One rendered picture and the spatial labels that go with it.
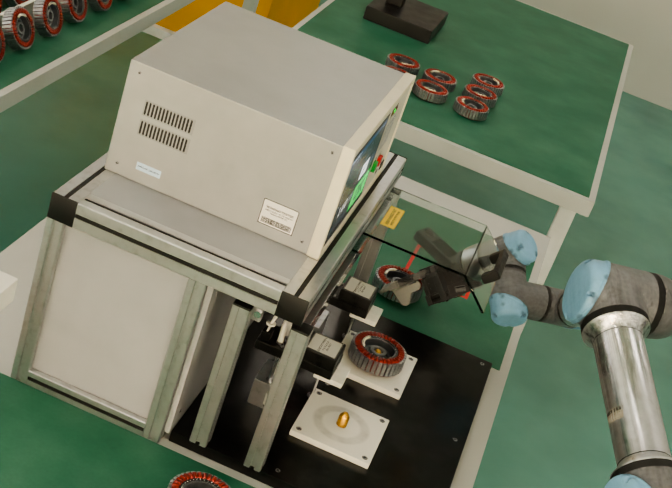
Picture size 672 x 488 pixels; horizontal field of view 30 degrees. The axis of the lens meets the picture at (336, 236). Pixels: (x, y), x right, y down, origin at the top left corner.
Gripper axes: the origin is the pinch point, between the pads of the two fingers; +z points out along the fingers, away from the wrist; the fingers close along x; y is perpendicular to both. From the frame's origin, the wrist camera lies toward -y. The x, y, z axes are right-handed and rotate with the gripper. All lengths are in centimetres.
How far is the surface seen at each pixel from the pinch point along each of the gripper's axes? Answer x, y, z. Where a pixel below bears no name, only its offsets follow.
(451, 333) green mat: -1.1, 14.4, -10.1
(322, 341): -57, 5, -23
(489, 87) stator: 135, -50, 38
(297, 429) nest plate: -63, 18, -16
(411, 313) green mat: -3.8, 7.4, -3.9
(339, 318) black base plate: -25.0, 2.9, -1.9
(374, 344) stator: -29.8, 10.1, -12.0
